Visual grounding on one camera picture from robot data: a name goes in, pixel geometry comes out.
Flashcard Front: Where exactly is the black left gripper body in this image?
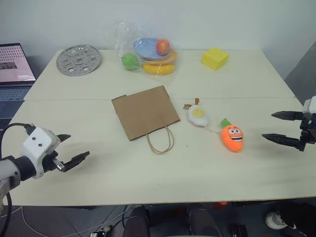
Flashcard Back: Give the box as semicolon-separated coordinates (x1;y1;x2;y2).
42;150;66;174

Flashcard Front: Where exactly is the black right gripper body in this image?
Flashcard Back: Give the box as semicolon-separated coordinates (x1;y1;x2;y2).
297;118;316;152

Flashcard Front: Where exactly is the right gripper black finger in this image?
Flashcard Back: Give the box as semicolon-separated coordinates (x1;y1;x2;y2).
262;133;302;149
271;111;304;121

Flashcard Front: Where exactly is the brown paper bag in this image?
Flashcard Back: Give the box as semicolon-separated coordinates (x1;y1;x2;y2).
111;85;181;155

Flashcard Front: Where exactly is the clear plastic bag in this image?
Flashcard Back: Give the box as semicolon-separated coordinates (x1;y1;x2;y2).
103;18;182;86

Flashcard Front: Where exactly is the grey slanted panel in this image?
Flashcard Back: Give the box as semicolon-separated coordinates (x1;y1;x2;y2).
283;40;316;107

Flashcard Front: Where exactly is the orange carrot plush toy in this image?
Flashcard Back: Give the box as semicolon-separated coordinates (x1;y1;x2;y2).
220;118;245;153

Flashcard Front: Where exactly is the round perforated metal steamer plate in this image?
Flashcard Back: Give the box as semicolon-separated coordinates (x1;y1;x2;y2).
55;44;102;77

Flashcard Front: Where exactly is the white round tape roll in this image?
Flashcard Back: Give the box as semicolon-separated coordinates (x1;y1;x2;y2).
265;210;289;230

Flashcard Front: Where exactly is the dark rounded shape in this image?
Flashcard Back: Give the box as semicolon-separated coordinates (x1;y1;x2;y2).
187;208;223;237
122;205;151;237

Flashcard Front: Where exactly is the open laptop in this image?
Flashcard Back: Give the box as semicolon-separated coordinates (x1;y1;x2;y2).
0;43;37;131

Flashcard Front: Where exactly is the white egg plush toy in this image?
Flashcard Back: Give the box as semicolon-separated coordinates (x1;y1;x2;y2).
183;97;210;127

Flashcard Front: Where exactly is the yellow cheese block toy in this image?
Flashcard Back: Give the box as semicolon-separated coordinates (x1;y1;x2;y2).
200;47;230;72

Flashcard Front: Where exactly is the green apple toy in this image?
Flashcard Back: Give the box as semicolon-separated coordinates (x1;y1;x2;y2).
121;52;139;72

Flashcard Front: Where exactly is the yellow banana toy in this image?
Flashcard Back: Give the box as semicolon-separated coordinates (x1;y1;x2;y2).
142;63;176;76

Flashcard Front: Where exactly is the blue plate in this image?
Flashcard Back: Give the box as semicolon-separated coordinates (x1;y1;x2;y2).
133;37;172;61

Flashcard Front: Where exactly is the orange plate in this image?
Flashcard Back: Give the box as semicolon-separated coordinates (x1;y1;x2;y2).
140;48;179;66

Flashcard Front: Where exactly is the red apple toy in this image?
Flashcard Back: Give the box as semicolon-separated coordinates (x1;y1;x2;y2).
155;38;172;56

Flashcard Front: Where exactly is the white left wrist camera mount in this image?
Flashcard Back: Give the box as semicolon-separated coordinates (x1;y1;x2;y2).
22;126;61;180

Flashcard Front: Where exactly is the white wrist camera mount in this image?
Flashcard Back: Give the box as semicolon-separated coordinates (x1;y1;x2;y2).
22;126;61;180
303;95;316;120

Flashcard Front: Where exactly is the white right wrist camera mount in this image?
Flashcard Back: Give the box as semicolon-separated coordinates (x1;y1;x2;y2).
303;95;316;120

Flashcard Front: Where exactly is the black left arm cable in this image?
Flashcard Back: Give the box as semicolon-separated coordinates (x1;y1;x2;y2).
0;122;35;158

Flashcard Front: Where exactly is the thin white floor cable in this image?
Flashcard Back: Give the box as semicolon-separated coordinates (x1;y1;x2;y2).
20;205;130;237

